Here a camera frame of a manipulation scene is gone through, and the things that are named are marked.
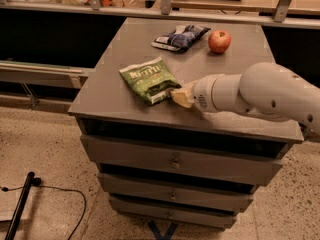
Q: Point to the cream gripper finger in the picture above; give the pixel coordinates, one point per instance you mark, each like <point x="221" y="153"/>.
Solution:
<point x="182" y="97"/>
<point x="189" y="85"/>

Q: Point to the green jalapeno chip bag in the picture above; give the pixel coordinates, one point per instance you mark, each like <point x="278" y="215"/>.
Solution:
<point x="152" y="81"/>

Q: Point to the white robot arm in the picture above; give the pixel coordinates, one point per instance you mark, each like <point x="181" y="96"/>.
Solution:
<point x="264" y="90"/>

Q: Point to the blue chip bag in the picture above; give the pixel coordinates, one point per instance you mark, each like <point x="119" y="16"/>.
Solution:
<point x="181" y="39"/>

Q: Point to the red apple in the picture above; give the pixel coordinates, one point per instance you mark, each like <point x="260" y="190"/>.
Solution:
<point x="219" y="41"/>

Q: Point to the grey drawer cabinet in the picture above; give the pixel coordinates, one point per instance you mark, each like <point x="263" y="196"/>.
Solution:
<point x="106" y="107"/>

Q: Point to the top grey drawer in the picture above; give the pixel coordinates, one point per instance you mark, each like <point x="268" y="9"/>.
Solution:
<point x="235" y="168"/>

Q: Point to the grey drawer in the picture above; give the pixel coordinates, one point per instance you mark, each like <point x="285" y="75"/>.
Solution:
<point x="173" y="213"/>
<point x="235" y="168"/>
<point x="175" y="193"/>

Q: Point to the middle grey drawer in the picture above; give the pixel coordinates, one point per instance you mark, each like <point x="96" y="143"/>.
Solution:
<point x="175" y="193"/>

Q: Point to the bottom grey drawer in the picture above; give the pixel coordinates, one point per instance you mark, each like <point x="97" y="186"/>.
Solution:
<point x="173" y="213"/>

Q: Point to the grey side shelf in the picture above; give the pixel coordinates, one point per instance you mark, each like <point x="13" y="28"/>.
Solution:
<point x="43" y="74"/>

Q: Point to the black pole on floor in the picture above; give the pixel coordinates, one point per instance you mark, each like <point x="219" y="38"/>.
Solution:
<point x="14" y="223"/>

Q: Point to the grey metal shelf rail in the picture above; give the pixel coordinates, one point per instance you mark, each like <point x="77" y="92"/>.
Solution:
<point x="279" y="13"/>

